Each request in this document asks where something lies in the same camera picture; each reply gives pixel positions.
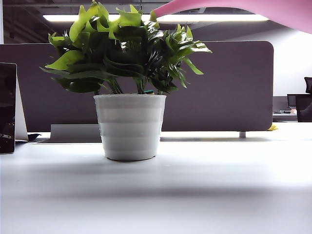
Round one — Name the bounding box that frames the long ceiling light strip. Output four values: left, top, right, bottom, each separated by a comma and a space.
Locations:
42, 14, 271, 24

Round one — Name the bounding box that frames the green leafy plant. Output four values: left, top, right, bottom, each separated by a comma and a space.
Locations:
39, 0, 213, 96

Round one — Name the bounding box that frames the dark grey desk divider panel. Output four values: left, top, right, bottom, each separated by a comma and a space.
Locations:
0, 40, 274, 133

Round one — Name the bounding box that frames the silver laptop with black screen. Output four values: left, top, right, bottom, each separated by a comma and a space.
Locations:
0, 62, 29, 155

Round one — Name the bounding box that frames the dark chair back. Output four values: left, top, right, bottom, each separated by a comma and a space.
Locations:
295, 94, 312, 122

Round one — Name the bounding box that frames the black cable trough frame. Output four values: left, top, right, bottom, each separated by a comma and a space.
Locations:
30, 137, 270, 145

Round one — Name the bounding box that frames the pink plastic watering can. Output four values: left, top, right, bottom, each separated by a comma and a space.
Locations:
151, 0, 312, 35

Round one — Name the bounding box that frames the white ribbed plant pot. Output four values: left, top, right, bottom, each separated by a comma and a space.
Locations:
93, 94, 167, 162

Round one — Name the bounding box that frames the grey cable tray flap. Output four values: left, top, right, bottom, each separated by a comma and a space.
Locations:
50, 124, 102, 143

